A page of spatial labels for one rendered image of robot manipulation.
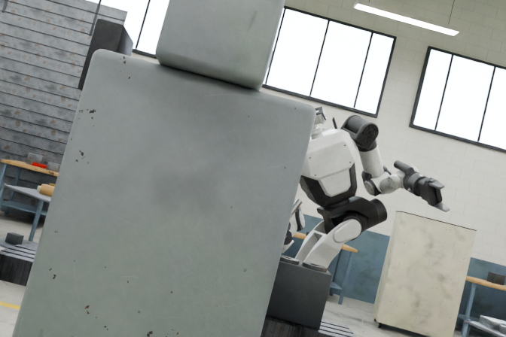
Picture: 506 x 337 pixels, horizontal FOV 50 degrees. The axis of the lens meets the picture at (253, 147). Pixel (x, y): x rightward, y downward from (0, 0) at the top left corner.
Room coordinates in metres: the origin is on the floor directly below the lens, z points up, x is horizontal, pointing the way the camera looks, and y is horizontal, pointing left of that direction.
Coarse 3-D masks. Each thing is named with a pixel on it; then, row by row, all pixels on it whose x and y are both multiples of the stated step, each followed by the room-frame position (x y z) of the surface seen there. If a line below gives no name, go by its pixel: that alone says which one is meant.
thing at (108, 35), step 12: (96, 24) 1.51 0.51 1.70; (108, 24) 1.51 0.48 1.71; (120, 24) 1.52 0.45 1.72; (96, 36) 1.51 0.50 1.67; (108, 36) 1.52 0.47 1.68; (120, 36) 1.52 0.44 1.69; (96, 48) 1.51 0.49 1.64; (108, 48) 1.52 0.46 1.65; (120, 48) 1.55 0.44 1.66; (132, 48) 1.70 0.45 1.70; (84, 72) 1.51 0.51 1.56
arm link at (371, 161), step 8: (360, 152) 2.48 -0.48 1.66; (368, 152) 2.45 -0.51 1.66; (376, 152) 2.46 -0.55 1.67; (368, 160) 2.47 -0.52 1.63; (376, 160) 2.48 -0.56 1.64; (368, 168) 2.50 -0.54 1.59; (376, 168) 2.50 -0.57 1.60; (384, 168) 2.53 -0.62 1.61; (368, 176) 2.51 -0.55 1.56; (376, 176) 2.51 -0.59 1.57; (368, 184) 2.51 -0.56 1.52; (368, 192) 2.56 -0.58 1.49
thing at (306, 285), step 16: (288, 272) 1.89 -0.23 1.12; (304, 272) 1.89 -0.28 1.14; (320, 272) 1.89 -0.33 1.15; (288, 288) 1.89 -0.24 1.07; (304, 288) 1.89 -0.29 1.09; (320, 288) 1.89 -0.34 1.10; (272, 304) 1.90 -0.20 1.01; (288, 304) 1.89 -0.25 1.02; (304, 304) 1.89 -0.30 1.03; (320, 304) 1.89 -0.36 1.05; (288, 320) 1.89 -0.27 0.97; (304, 320) 1.89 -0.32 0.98; (320, 320) 1.89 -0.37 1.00
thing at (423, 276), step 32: (416, 224) 7.46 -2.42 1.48; (448, 224) 7.41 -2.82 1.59; (416, 256) 7.44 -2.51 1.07; (448, 256) 7.40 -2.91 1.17; (384, 288) 7.49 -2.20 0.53; (416, 288) 7.43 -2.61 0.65; (448, 288) 7.38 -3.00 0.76; (384, 320) 7.47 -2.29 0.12; (416, 320) 7.42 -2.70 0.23; (448, 320) 7.37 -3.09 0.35
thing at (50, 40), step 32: (0, 0) 9.12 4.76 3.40; (32, 0) 9.14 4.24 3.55; (64, 0) 9.17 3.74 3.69; (0, 32) 9.13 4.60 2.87; (32, 32) 9.15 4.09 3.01; (64, 32) 9.18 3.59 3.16; (0, 64) 9.13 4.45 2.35; (32, 64) 9.16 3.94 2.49; (64, 64) 9.19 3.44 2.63; (0, 96) 9.14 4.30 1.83; (32, 96) 9.17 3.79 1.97; (64, 96) 9.18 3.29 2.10; (0, 128) 9.15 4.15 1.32; (32, 128) 9.18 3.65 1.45; (64, 128) 9.20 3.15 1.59; (0, 160) 9.16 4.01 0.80; (0, 192) 9.16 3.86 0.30
